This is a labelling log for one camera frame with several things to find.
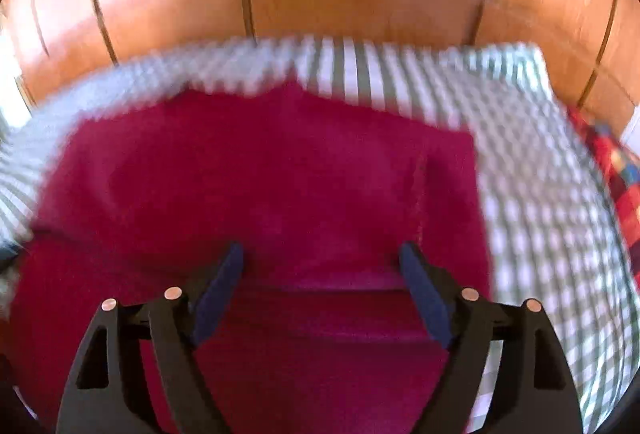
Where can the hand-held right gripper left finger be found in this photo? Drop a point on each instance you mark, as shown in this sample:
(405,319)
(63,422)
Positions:
(220,289)

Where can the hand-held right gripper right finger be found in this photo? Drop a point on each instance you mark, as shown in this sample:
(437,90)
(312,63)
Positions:
(425,289)

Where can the red fleece pants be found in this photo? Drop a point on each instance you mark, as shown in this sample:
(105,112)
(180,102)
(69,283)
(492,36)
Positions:
(260,184)

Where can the green checkered bed sheet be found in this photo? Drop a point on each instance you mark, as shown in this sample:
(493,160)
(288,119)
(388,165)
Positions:
(540,194)

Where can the multicoloured checkered pillow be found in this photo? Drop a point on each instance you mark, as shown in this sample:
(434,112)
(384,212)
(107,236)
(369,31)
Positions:
(615,174)

